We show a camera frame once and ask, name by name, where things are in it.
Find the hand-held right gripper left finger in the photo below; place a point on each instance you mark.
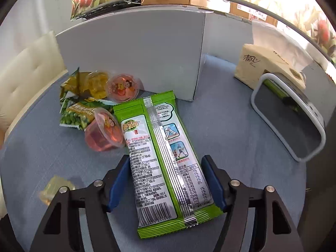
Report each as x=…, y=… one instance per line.
x=118, y=186

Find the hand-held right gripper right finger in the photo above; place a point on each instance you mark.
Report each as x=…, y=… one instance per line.
x=214, y=186

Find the large green snack packet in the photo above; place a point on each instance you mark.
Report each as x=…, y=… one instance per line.
x=157, y=162

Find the red jelly cup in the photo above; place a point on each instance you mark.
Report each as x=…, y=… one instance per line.
x=123, y=88
x=102, y=134

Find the yellow jelly cup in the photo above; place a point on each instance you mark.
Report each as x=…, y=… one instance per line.
x=97, y=84
x=52, y=187

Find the green pea snack packet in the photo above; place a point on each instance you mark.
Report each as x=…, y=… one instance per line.
x=71, y=84
x=76, y=114

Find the white plastic basket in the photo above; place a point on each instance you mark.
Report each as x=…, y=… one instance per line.
x=258, y=107

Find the beige tissue pack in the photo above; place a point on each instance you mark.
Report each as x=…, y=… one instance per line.
x=260, y=63

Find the white folded board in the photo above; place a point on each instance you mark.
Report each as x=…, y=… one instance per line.
x=131, y=52

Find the cream cushioned chair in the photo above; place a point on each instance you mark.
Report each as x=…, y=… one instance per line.
x=26, y=71

